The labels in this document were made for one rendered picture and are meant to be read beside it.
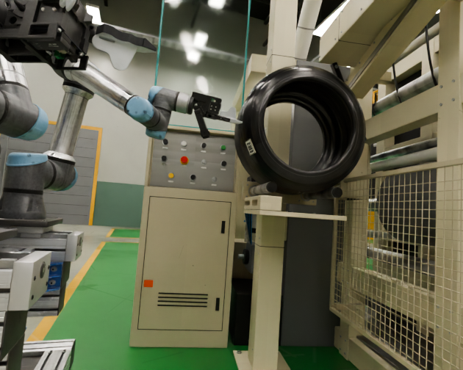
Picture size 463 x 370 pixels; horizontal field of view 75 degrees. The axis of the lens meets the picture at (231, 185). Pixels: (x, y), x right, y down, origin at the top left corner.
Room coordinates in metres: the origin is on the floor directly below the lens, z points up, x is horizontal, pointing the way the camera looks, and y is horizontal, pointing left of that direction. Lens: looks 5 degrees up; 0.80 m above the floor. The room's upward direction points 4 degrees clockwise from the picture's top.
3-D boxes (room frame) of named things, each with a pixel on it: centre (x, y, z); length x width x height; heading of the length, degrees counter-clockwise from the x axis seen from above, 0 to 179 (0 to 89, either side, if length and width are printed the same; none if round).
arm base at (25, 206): (1.06, 0.72, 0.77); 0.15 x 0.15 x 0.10
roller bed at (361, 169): (1.67, -0.63, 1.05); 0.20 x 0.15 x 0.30; 7
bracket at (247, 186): (1.58, -0.26, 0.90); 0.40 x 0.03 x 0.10; 97
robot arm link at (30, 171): (1.06, 0.72, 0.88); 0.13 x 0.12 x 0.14; 171
